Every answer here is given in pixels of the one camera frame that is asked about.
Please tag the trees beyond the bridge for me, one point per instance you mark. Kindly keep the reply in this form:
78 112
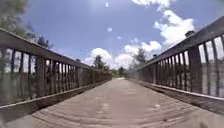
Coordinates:
100 64

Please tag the wooden plank bridge deck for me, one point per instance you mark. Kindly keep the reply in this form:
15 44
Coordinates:
116 103

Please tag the weathered wooden bridge railing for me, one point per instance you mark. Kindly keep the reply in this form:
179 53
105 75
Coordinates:
40 76
195 71

